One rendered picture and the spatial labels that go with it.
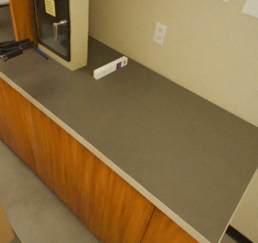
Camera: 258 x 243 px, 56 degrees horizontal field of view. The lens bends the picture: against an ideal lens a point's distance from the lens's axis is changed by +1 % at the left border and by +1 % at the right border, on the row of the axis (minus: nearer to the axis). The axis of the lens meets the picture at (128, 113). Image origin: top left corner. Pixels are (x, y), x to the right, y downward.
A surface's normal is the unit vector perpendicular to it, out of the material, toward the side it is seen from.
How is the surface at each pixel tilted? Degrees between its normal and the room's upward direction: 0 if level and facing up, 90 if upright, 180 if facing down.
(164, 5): 90
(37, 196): 0
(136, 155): 0
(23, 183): 0
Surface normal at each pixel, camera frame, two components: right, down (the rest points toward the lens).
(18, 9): 0.76, 0.51
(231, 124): 0.14, -0.74
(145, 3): -0.64, 0.44
